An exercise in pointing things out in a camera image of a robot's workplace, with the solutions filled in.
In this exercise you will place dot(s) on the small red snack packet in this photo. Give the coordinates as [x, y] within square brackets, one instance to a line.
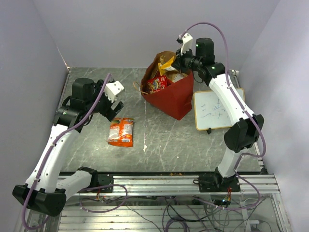
[156, 84]

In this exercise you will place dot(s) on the aluminium frame rail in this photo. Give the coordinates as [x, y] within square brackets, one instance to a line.
[157, 185]

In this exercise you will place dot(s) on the brown paper snack bag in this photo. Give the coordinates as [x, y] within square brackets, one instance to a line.
[174, 76]

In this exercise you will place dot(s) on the small whiteboard with stand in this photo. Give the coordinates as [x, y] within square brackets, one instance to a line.
[210, 113]

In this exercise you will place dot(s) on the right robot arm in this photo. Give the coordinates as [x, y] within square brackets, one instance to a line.
[198, 56]

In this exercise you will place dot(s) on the yellow snack bar wrapper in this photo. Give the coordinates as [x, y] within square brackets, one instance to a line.
[165, 66]

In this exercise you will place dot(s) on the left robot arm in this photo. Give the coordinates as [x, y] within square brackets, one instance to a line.
[42, 191]

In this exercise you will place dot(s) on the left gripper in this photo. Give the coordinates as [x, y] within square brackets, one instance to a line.
[108, 111]

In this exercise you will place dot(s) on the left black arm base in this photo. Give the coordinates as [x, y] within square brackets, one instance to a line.
[105, 180]

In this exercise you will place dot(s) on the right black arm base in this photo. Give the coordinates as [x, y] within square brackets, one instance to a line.
[213, 183]

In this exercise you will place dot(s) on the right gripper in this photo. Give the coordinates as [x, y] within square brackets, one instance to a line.
[177, 64]

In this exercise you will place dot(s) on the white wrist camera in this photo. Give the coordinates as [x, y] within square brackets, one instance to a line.
[112, 90]
[186, 41]

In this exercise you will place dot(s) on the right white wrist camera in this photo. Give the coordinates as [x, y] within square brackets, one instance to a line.
[186, 41]

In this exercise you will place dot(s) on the red paper bag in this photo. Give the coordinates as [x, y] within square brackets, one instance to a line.
[175, 99]

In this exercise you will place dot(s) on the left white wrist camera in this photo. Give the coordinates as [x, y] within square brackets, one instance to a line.
[112, 90]

